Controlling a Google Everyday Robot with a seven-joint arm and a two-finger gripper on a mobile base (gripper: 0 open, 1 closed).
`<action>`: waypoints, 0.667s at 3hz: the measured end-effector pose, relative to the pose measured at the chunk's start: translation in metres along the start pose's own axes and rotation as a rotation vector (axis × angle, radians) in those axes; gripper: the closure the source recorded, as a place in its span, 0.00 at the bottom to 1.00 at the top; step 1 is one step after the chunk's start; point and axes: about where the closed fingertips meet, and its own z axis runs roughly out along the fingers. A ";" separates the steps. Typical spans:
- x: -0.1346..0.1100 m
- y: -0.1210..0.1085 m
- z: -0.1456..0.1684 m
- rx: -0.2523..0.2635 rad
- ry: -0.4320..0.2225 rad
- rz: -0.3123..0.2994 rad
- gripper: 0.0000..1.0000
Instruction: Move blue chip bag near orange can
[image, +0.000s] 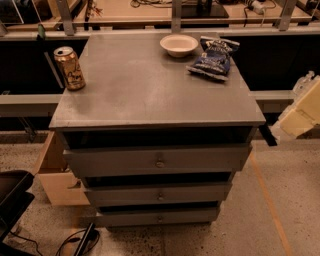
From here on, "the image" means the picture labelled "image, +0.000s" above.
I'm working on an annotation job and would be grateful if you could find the top grey drawer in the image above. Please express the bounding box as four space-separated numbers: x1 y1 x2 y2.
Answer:
64 144 252 178

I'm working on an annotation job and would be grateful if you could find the black bin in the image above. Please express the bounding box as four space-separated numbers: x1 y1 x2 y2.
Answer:
0 170 34 241

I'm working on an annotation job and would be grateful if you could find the wooden box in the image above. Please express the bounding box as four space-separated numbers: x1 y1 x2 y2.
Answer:
33 131 89 206

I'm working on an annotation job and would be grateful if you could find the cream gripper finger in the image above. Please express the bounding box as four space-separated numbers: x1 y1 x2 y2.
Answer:
278 76 320 137

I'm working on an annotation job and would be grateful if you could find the white power adapter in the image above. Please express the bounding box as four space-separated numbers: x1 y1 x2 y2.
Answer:
250 0 265 15

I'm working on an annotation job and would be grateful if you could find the middle grey drawer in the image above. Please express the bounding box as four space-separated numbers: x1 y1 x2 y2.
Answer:
84 183 232 207

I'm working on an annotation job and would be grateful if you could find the grey drawer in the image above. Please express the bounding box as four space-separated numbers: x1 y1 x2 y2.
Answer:
64 144 252 178
84 183 232 207
95 207 220 227

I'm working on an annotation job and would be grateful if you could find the grey drawer cabinet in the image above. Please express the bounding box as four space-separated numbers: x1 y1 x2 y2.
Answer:
50 33 265 223

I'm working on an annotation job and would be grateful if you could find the orange soda can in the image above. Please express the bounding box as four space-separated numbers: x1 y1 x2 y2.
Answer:
54 46 86 91

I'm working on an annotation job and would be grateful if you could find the black cable on floor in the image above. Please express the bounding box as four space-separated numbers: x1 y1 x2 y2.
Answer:
9 222 101 256

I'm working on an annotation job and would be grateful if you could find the blue chip bag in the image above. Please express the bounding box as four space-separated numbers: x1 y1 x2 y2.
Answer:
186 36 240 81

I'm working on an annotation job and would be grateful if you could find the bottom grey drawer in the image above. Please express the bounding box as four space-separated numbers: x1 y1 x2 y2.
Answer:
95 207 220 227

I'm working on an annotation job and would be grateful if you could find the black monitor base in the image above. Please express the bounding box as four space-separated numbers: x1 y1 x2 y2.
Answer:
181 0 229 18

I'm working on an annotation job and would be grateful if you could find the white paper bowl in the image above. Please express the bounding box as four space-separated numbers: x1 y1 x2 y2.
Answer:
160 34 198 58

